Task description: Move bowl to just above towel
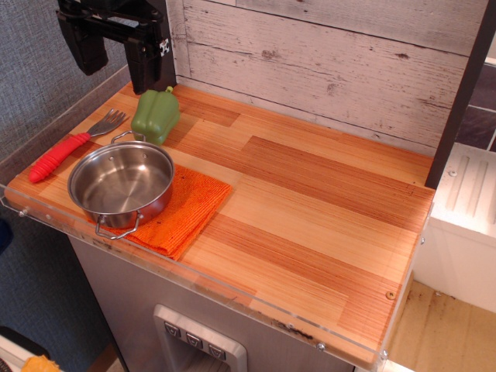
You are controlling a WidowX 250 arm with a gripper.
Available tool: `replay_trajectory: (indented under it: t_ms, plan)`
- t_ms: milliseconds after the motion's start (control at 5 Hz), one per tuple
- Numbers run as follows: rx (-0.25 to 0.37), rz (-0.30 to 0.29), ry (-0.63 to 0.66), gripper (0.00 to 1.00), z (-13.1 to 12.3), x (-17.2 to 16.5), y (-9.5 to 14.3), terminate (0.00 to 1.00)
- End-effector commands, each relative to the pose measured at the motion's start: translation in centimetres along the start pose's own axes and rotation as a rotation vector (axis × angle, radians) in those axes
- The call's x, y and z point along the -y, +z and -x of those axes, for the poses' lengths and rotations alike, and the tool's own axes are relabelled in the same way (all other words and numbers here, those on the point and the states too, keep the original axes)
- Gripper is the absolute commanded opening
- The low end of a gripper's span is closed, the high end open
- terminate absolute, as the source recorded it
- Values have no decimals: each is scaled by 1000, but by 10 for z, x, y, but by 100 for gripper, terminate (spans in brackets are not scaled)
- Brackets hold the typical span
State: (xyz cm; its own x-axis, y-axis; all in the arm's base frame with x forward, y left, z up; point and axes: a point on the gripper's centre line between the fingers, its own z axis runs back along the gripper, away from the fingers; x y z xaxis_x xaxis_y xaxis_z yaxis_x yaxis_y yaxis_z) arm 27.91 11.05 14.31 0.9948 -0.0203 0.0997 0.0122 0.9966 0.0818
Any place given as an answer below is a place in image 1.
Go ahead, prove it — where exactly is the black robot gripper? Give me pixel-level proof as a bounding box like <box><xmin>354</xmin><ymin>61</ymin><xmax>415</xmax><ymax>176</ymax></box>
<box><xmin>57</xmin><ymin>1</ymin><xmax>169</xmax><ymax>95</ymax></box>

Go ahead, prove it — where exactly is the stainless steel two-handled pot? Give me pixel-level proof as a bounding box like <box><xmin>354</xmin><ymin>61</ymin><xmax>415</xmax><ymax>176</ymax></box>
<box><xmin>67</xmin><ymin>132</ymin><xmax>175</xmax><ymax>240</ymax></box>

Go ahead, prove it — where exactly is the orange folded towel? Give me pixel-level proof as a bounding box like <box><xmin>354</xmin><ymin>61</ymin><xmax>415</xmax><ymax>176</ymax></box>
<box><xmin>89</xmin><ymin>165</ymin><xmax>233</xmax><ymax>262</ymax></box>

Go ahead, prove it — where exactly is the green toy bell pepper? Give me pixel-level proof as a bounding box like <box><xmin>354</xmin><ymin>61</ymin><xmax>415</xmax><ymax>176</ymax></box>
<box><xmin>131</xmin><ymin>86</ymin><xmax>180</xmax><ymax>146</ymax></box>

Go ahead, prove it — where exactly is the grey toy fridge cabinet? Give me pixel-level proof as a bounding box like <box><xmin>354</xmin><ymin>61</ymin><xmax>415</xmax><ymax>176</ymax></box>
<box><xmin>70</xmin><ymin>237</ymin><xmax>354</xmax><ymax>371</ymax></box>

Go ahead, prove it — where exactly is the clear acrylic edge guard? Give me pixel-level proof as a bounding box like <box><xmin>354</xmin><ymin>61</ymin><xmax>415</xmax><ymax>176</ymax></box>
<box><xmin>2</xmin><ymin>187</ymin><xmax>413</xmax><ymax>371</ymax></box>

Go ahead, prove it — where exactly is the silver dispenser panel with buttons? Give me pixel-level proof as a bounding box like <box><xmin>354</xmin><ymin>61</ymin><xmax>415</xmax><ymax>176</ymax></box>
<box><xmin>153</xmin><ymin>304</ymin><xmax>248</xmax><ymax>371</ymax></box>

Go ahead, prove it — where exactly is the yellow object bottom left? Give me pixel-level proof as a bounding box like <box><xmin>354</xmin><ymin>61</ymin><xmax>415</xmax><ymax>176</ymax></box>
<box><xmin>21</xmin><ymin>356</ymin><xmax>61</xmax><ymax>372</ymax></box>

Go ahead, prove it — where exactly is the white toy sink unit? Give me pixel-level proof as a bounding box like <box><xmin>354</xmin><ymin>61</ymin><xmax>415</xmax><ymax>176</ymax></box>
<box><xmin>413</xmin><ymin>143</ymin><xmax>495</xmax><ymax>312</ymax></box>

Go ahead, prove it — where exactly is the dark vertical post left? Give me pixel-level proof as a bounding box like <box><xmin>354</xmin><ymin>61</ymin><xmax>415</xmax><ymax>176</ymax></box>
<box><xmin>149</xmin><ymin>0</ymin><xmax>177</xmax><ymax>91</ymax></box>

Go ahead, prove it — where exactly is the dark vertical post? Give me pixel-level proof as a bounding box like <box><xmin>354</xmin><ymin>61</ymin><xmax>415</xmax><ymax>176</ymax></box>
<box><xmin>149</xmin><ymin>0</ymin><xmax>177</xmax><ymax>91</ymax></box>
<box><xmin>425</xmin><ymin>0</ymin><xmax>495</xmax><ymax>189</ymax></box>

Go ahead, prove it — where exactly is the fork with red handle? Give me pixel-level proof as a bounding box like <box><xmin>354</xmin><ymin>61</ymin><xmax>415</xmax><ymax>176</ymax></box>
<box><xmin>28</xmin><ymin>109</ymin><xmax>126</xmax><ymax>183</ymax></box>

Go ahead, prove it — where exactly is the dark vertical post right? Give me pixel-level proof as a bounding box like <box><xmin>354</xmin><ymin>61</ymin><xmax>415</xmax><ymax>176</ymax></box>
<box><xmin>425</xmin><ymin>0</ymin><xmax>495</xmax><ymax>189</ymax></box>

